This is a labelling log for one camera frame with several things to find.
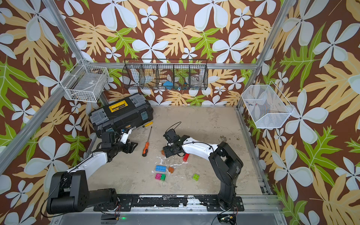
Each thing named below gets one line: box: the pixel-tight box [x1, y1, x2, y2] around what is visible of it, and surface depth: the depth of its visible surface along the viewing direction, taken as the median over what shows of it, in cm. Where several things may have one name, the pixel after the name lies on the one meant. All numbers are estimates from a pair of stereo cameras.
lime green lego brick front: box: [192, 173, 200, 182], surface depth 84 cm
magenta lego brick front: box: [155, 173, 162, 181], surface depth 84 cm
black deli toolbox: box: [88, 93, 154, 137], surface depth 96 cm
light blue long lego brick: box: [155, 165, 167, 173], surface depth 88 cm
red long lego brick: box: [182, 153, 190, 163], surface depth 93 cm
